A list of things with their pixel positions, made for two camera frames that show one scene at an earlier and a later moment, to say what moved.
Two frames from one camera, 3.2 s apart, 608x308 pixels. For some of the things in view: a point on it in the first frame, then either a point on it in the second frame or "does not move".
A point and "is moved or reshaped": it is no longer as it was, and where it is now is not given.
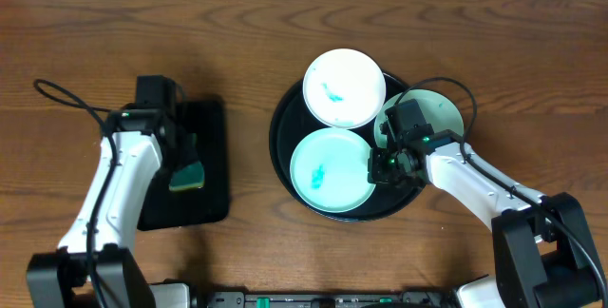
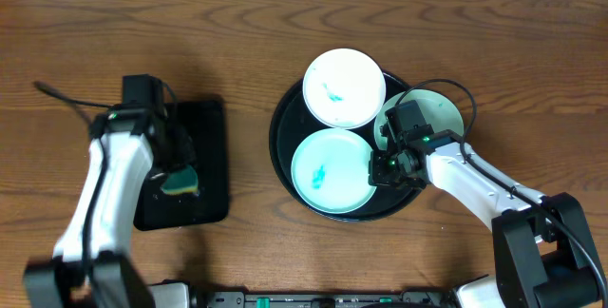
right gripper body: x=386 y=168 does not move
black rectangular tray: x=166 y=208 does not move
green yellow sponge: x=190 y=178 is moved or reshaped
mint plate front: x=329 y=170 does not move
